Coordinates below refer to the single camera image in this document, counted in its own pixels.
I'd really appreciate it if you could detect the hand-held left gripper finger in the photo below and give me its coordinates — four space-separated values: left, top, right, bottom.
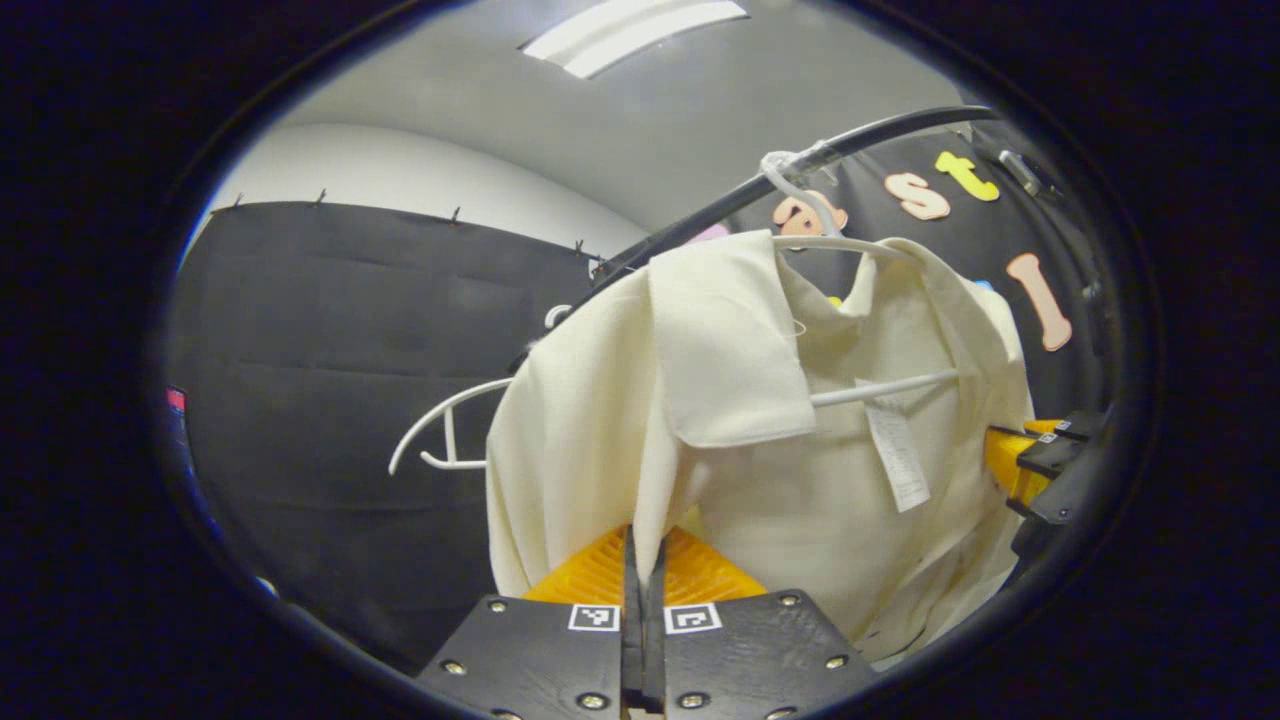
415 525 643 720
645 525 881 720

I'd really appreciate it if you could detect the cream collared shirt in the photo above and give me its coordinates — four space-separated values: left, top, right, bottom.
485 230 1036 671

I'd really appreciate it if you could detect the white hanger with shirt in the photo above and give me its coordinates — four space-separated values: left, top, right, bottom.
760 150 961 408

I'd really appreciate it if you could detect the white plastic hanger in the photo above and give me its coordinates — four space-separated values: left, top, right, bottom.
388 305 576 476

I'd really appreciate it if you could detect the black clothes rack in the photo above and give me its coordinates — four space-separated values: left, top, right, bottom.
505 104 1111 421

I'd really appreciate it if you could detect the black backdrop cloth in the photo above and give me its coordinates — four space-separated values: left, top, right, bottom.
165 125 1111 671

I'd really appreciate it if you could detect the large ceiling light panel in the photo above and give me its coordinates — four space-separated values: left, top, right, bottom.
520 0 751 79

